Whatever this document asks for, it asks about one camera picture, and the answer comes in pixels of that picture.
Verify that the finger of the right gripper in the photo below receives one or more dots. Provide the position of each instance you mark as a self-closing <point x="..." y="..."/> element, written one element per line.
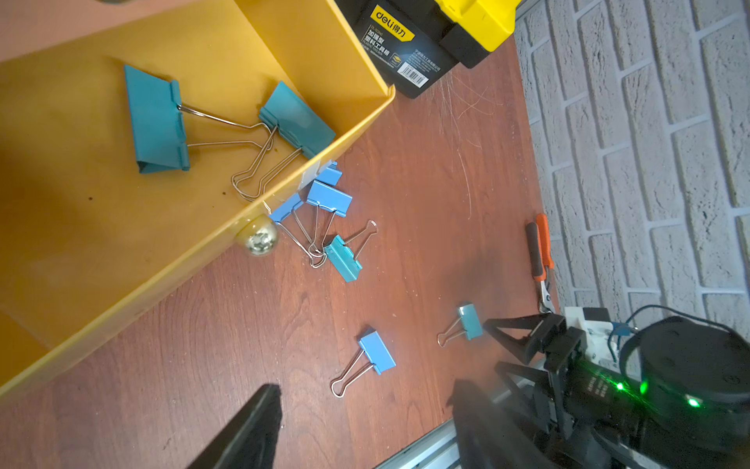
<point x="530" y="388"/>
<point x="528" y="336"/>

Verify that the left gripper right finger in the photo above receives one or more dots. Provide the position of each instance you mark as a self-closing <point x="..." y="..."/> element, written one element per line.
<point x="486" y="436"/>

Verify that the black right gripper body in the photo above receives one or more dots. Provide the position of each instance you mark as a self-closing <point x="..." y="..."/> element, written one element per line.
<point x="571" y="390"/>

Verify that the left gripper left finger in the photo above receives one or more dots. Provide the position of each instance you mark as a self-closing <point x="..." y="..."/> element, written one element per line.
<point x="250" y="439"/>

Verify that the yellow drawer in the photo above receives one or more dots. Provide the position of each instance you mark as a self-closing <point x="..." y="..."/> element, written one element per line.
<point x="87" y="241"/>

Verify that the teal binder clip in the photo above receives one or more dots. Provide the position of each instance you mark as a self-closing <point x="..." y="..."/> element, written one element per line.
<point x="158" y="128"/>
<point x="290" y="118"/>
<point x="343" y="258"/>
<point x="467" y="324"/>

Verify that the orange top drawer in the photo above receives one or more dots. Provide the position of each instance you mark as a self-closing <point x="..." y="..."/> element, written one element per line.
<point x="129" y="29"/>

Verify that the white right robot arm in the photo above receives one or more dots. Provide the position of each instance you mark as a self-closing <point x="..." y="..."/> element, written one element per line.
<point x="688" y="409"/>

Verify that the blue binder clip lower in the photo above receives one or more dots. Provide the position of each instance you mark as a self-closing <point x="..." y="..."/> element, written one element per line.
<point x="373" y="355"/>

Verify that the blue binder clip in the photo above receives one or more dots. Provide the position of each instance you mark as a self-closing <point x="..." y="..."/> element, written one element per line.
<point x="330" y="174"/>
<point x="288" y="210"/>
<point x="373" y="355"/>

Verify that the blue binder clip left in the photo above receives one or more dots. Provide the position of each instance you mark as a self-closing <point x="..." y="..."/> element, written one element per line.
<point x="288" y="210"/>

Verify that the blue binder clip shiny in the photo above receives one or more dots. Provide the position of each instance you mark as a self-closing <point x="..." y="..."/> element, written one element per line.
<point x="327" y="197"/>

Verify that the blue binder clip rear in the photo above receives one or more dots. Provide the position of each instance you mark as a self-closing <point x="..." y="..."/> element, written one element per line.
<point x="330" y="174"/>

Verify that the yellow black toolbox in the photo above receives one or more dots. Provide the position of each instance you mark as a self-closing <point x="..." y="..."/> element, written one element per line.
<point x="413" y="44"/>

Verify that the aluminium rail frame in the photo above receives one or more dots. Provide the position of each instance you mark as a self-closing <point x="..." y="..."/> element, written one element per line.
<point x="437" y="449"/>

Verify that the orange handled pliers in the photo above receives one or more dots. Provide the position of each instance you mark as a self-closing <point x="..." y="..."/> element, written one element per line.
<point x="542" y="262"/>

